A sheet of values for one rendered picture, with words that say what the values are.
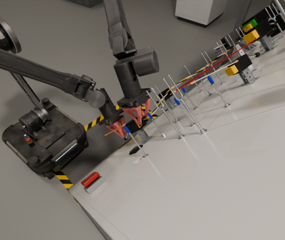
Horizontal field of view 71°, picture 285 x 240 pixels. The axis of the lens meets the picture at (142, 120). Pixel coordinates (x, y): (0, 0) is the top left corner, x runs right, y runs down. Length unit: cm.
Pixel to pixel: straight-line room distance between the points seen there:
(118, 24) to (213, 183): 52
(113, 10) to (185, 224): 62
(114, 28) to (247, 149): 50
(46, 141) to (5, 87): 139
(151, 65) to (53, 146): 142
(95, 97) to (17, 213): 146
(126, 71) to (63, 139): 135
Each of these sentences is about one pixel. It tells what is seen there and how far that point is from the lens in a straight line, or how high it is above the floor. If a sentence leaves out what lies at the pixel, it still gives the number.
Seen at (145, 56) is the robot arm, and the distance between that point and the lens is 57.
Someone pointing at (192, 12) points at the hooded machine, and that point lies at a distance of 407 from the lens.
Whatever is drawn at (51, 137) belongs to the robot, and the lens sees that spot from 189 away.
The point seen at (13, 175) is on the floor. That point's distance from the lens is 216.
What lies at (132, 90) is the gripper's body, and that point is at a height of 127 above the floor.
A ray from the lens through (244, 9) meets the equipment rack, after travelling 138.
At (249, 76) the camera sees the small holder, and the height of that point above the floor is 134.
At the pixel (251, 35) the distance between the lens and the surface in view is 88.
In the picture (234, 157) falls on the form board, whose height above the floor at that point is 143.
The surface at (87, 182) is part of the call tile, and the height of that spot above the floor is 113.
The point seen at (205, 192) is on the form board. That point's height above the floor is 143.
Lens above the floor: 166
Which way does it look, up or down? 50 degrees down
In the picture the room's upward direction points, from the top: straight up
